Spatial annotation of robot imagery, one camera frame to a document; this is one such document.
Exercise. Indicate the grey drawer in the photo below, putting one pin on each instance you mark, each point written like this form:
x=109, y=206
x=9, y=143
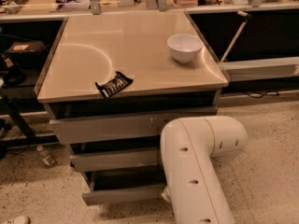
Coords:
x=124, y=185
x=121, y=126
x=119, y=159

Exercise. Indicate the grey top drawer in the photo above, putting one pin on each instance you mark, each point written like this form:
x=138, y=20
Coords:
x=121, y=126

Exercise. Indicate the black bag with label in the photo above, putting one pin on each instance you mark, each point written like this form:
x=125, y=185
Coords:
x=28, y=54

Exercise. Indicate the white shoe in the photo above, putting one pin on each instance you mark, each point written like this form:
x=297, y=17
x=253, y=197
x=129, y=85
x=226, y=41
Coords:
x=18, y=220

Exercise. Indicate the black snack wrapper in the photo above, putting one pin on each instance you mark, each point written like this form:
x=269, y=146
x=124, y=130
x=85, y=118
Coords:
x=118, y=83

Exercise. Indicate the grey middle drawer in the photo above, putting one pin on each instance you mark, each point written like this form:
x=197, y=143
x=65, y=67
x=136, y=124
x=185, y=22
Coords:
x=119, y=159

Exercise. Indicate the grey drawer cabinet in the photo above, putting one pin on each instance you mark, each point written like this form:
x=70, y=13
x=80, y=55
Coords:
x=91, y=49

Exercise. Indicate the plastic water bottle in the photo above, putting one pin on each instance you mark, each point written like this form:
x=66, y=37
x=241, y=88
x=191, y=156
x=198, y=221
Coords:
x=46, y=156

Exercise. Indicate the white bowl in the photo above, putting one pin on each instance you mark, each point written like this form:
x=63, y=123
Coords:
x=183, y=47

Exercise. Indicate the black stand leg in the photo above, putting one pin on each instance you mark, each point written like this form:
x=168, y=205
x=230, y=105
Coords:
x=30, y=137

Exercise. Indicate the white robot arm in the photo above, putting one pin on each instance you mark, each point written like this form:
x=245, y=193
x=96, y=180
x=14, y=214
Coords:
x=190, y=148

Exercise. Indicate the grey bottom drawer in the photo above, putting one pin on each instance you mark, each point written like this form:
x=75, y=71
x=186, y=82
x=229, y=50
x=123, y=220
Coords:
x=124, y=185

